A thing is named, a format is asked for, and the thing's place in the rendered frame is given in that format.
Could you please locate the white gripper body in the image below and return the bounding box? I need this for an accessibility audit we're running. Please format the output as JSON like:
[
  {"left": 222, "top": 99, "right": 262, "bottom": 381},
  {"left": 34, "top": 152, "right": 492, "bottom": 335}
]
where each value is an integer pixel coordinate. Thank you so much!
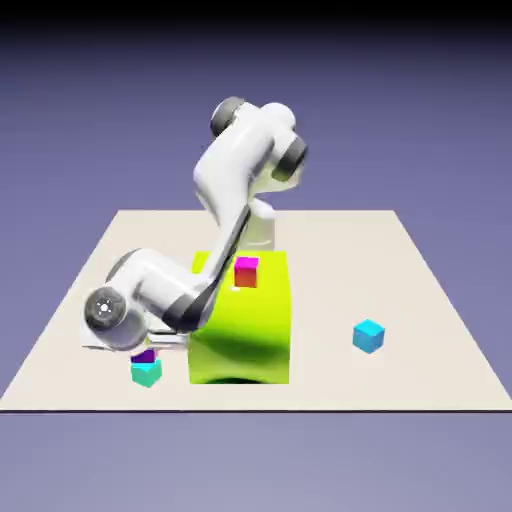
[{"left": 81, "top": 330, "right": 190, "bottom": 354}]

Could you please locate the small teal cube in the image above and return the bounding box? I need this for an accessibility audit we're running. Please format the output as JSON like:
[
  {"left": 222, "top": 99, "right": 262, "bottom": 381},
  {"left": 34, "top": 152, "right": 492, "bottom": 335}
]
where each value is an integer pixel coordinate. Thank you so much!
[{"left": 130, "top": 358, "right": 164, "bottom": 390}]

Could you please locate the small magenta cube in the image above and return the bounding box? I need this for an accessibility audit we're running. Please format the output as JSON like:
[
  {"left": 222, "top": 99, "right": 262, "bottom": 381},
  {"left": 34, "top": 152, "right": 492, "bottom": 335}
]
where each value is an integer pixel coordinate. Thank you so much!
[{"left": 233, "top": 256, "right": 260, "bottom": 289}]

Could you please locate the small blue cube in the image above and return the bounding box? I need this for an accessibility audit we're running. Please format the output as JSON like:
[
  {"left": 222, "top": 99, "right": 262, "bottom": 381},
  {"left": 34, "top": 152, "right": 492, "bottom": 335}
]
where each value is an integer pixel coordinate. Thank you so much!
[{"left": 352, "top": 318, "right": 386, "bottom": 356}]

